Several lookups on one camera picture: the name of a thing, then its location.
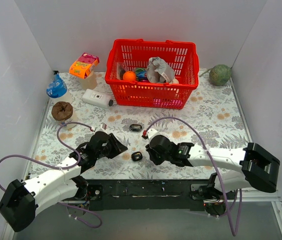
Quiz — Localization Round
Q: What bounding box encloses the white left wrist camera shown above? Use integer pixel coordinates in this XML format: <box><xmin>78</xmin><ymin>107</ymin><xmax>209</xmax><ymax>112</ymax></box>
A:
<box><xmin>90</xmin><ymin>122</ymin><xmax>107</xmax><ymax>133</ymax></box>

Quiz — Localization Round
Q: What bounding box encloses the red plastic shopping basket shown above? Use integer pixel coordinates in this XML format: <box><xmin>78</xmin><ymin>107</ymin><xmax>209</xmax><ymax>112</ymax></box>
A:
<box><xmin>105</xmin><ymin>39</ymin><xmax>199</xmax><ymax>108</ymax></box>

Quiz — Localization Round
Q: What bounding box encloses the green round melon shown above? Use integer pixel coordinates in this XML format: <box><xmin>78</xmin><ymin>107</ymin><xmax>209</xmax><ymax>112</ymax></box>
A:
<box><xmin>209</xmin><ymin>64</ymin><xmax>232</xmax><ymax>86</ymax></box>

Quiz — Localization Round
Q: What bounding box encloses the white lying bottle black cap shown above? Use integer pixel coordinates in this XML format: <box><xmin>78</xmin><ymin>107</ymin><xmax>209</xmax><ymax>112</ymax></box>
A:
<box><xmin>82</xmin><ymin>89</ymin><xmax>114</xmax><ymax>109</ymax></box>

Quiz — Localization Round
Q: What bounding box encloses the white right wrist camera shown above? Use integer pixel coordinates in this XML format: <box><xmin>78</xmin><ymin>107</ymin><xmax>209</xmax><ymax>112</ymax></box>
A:
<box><xmin>142</xmin><ymin>128</ymin><xmax>158</xmax><ymax>140</ymax></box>

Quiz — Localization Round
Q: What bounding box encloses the blue lid plastic bottle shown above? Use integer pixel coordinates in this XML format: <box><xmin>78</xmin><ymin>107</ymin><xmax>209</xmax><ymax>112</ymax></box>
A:
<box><xmin>46</xmin><ymin>73</ymin><xmax>73</xmax><ymax>104</ymax></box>

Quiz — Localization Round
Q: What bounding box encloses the pink package in basket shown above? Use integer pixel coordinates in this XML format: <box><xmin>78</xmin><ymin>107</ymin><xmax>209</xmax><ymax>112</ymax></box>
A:
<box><xmin>153</xmin><ymin>98</ymin><xmax>183</xmax><ymax>109</ymax></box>

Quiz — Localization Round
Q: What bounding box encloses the orange fruit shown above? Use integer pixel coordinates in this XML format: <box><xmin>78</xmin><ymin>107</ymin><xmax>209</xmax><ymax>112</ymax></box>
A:
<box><xmin>122</xmin><ymin>71</ymin><xmax>136</xmax><ymax>82</ymax></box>

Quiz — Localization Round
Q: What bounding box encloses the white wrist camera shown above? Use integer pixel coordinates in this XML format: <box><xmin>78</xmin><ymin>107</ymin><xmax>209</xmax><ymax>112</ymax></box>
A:
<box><xmin>90</xmin><ymin>122</ymin><xmax>107</xmax><ymax>133</ymax></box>
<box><xmin>142</xmin><ymin>128</ymin><xmax>158</xmax><ymax>140</ymax></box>

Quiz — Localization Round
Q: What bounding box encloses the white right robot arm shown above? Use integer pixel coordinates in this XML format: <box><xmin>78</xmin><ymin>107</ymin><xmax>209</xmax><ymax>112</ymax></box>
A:
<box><xmin>146</xmin><ymin>129</ymin><xmax>280</xmax><ymax>199</ymax></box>

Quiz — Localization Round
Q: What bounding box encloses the floral table mat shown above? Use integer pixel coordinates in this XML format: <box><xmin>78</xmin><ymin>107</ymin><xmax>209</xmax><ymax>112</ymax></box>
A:
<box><xmin>28</xmin><ymin>69</ymin><xmax>251</xmax><ymax>179</ymax></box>

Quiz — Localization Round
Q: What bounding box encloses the orange pink snack box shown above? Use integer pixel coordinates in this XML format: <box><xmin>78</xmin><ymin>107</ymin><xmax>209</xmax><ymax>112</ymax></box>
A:
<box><xmin>69</xmin><ymin>52</ymin><xmax>99</xmax><ymax>79</ymax></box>

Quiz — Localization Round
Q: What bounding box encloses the taped black charging case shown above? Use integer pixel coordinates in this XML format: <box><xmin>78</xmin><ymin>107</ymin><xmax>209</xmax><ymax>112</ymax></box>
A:
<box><xmin>129</xmin><ymin>123</ymin><xmax>143</xmax><ymax>132</ymax></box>

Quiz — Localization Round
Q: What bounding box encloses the grey crumpled paper bag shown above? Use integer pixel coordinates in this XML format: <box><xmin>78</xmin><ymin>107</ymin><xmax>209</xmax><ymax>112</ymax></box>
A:
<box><xmin>146</xmin><ymin>57</ymin><xmax>175</xmax><ymax>84</ymax></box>

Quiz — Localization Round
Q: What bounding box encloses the clear plastic jar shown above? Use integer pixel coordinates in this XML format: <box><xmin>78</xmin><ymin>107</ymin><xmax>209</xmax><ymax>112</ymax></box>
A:
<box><xmin>78</xmin><ymin>71</ymin><xmax>97</xmax><ymax>90</ymax></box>

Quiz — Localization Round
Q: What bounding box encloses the brown lid white jar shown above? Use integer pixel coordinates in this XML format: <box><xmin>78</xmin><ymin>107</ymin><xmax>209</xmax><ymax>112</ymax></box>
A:
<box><xmin>51</xmin><ymin>101</ymin><xmax>78</xmax><ymax>130</ymax></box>

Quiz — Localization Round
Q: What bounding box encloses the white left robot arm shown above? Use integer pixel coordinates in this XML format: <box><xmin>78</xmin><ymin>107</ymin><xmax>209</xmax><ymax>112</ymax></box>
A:
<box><xmin>0</xmin><ymin>131</ymin><xmax>128</xmax><ymax>232</ymax></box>

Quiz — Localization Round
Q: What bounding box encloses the glossy black gold-trim case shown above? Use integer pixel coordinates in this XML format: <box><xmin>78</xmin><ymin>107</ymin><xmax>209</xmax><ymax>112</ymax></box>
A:
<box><xmin>131</xmin><ymin>151</ymin><xmax>143</xmax><ymax>162</ymax></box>

